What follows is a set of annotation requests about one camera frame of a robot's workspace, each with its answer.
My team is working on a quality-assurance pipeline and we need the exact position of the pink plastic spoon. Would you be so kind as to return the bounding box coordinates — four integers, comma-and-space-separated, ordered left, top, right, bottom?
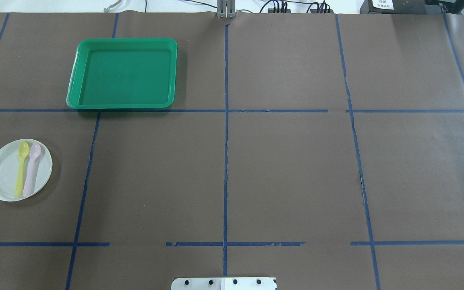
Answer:
22, 143, 42, 197

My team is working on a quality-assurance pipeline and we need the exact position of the yellow plastic spoon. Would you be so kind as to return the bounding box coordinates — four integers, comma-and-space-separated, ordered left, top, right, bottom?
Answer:
14, 141, 31, 197

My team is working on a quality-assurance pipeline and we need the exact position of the white round plate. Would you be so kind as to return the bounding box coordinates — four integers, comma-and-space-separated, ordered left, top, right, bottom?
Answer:
0, 139, 53, 202

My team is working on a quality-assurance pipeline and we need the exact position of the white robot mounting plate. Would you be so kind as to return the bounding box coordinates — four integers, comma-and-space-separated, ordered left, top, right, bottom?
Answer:
171, 277, 278, 290

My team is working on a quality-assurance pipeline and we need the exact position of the green plastic tray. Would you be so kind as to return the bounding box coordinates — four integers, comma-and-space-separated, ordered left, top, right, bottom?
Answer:
66, 38, 178, 110

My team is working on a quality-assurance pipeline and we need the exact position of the black power strip left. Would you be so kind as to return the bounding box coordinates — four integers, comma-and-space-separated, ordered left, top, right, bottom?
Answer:
259, 0, 290, 14

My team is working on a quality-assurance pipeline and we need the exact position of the black power strip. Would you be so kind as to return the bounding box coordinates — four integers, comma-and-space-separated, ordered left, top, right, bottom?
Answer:
306, 0, 333, 14
259, 0, 290, 14

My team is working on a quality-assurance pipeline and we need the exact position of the black power strip right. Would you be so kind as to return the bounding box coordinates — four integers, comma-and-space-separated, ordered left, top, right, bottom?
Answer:
306, 0, 333, 14

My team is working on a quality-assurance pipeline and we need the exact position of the black device box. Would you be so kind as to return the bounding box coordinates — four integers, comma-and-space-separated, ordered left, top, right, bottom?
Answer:
359, 0, 443, 15

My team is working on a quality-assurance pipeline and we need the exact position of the grey aluminium frame post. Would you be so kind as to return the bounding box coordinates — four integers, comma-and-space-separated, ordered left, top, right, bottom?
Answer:
217, 0, 237, 19

